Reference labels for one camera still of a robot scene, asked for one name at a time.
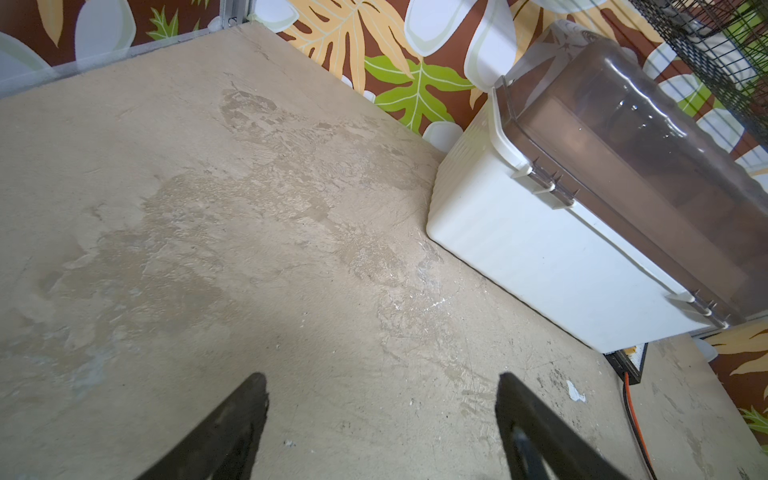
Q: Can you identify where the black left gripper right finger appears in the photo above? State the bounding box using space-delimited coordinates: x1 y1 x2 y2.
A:
495 372 625 479

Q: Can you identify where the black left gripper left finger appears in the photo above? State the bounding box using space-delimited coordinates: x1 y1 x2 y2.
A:
139 372 269 479

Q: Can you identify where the black battery pack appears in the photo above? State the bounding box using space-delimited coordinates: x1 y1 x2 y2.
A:
604 343 648 385

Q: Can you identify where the white box with brown lid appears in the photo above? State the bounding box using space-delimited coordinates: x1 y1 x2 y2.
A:
426 20 767 353

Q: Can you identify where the red black cable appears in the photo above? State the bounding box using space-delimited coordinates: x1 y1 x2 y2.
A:
621 371 659 480

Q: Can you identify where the black wire basket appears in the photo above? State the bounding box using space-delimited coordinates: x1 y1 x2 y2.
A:
632 0 767 147

